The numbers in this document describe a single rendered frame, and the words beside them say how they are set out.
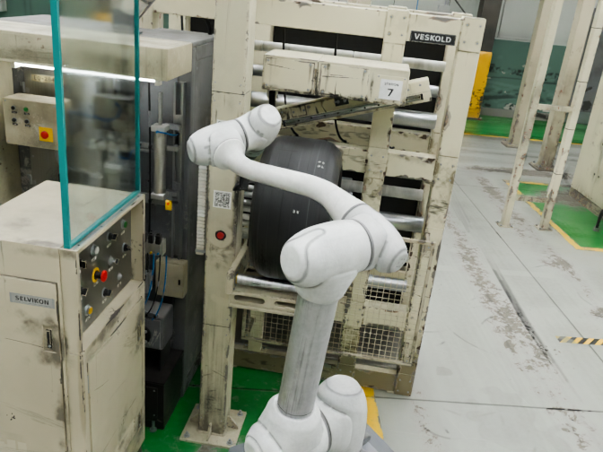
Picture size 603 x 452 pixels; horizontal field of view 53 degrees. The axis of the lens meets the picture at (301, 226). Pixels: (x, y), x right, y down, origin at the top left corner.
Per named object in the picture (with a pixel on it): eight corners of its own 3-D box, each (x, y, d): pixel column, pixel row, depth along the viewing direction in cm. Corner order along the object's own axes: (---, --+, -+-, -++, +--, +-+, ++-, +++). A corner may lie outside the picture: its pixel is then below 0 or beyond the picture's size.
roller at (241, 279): (233, 285, 253) (233, 275, 251) (236, 280, 257) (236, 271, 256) (316, 298, 250) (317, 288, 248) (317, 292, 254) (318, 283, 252)
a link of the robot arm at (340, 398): (374, 446, 185) (383, 386, 177) (328, 470, 175) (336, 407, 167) (339, 417, 197) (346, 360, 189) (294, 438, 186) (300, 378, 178)
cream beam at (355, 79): (260, 90, 255) (263, 54, 250) (271, 82, 279) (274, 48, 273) (405, 108, 250) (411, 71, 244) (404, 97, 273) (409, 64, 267)
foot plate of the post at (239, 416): (179, 440, 289) (179, 433, 287) (196, 404, 314) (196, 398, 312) (233, 450, 286) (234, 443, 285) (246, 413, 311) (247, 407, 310)
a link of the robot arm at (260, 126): (262, 117, 193) (225, 129, 188) (276, 93, 180) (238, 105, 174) (276, 147, 192) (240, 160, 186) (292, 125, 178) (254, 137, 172)
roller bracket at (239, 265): (225, 294, 251) (226, 273, 247) (246, 255, 288) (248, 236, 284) (232, 295, 251) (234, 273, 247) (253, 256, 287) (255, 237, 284)
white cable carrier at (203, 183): (195, 254, 260) (199, 146, 242) (198, 249, 265) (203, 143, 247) (205, 256, 260) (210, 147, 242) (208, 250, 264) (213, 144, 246)
